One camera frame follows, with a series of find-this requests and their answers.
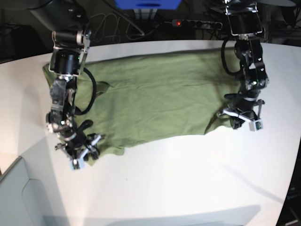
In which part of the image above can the grey panel at corner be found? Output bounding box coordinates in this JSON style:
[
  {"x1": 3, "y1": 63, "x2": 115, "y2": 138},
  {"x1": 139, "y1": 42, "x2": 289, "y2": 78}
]
[{"x1": 0, "y1": 157, "x2": 46, "y2": 226}]

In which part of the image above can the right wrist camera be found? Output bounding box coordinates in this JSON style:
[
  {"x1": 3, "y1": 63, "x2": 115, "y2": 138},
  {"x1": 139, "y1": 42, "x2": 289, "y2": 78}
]
[{"x1": 70, "y1": 159, "x2": 85, "y2": 170}]

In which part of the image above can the blue box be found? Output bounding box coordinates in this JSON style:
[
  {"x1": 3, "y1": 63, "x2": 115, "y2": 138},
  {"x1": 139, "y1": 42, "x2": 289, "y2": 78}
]
[{"x1": 114, "y1": 0, "x2": 181, "y2": 10}]

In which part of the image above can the black power strip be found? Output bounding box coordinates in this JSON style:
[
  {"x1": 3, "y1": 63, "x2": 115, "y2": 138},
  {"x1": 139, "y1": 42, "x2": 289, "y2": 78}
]
[{"x1": 171, "y1": 19, "x2": 223, "y2": 31}]

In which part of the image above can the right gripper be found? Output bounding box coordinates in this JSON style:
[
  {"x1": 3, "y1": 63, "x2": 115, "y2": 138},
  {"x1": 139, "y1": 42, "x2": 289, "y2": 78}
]
[{"x1": 55, "y1": 133, "x2": 105, "y2": 161}]

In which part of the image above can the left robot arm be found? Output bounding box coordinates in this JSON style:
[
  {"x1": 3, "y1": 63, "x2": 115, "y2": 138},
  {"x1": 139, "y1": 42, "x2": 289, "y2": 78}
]
[{"x1": 221, "y1": 0, "x2": 269, "y2": 129}]

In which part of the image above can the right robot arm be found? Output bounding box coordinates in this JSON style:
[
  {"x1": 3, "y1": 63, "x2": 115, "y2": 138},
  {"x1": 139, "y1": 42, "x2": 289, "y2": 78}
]
[{"x1": 32, "y1": 0, "x2": 239, "y2": 162}]

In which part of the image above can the green T-shirt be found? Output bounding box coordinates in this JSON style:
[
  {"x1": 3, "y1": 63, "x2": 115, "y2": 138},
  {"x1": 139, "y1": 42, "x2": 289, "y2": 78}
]
[{"x1": 75, "y1": 51, "x2": 239, "y2": 156}]

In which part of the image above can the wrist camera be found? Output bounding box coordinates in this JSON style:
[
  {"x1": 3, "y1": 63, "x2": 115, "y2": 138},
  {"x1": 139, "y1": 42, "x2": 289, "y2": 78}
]
[
  {"x1": 249, "y1": 119, "x2": 263, "y2": 132},
  {"x1": 70, "y1": 159, "x2": 85, "y2": 170}
]

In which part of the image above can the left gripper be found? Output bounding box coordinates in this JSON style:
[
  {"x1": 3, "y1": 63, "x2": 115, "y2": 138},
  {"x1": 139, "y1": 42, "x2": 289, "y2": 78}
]
[{"x1": 217, "y1": 94, "x2": 265, "y2": 129}]

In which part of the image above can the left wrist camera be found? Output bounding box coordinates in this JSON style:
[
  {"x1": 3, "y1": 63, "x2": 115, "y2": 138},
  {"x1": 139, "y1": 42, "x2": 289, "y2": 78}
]
[{"x1": 249, "y1": 119, "x2": 263, "y2": 132}]

